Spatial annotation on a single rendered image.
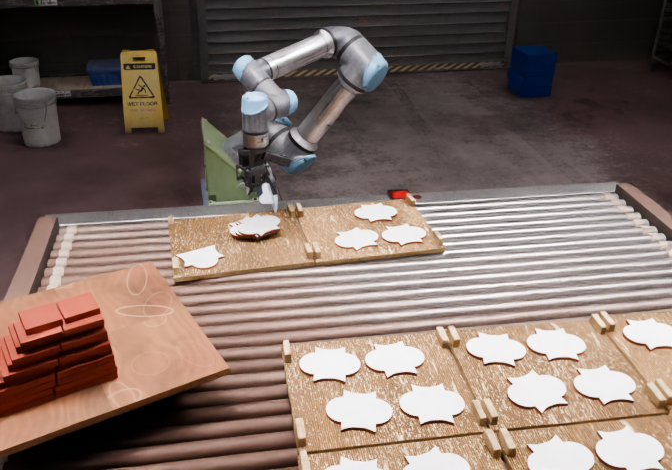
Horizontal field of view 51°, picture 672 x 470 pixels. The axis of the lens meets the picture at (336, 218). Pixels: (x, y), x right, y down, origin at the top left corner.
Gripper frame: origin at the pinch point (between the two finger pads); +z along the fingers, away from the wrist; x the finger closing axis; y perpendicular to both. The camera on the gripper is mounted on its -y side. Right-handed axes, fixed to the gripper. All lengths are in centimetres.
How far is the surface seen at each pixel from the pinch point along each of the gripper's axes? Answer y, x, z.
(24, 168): -14, -313, 105
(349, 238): -18.5, 19.9, 9.8
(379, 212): -37.9, 12.7, 9.7
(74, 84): -98, -431, 91
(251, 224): 3.1, -2.4, 7.4
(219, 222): 7.2, -15.0, 10.8
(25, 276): 68, -18, 10
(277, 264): 7.3, 17.5, 10.7
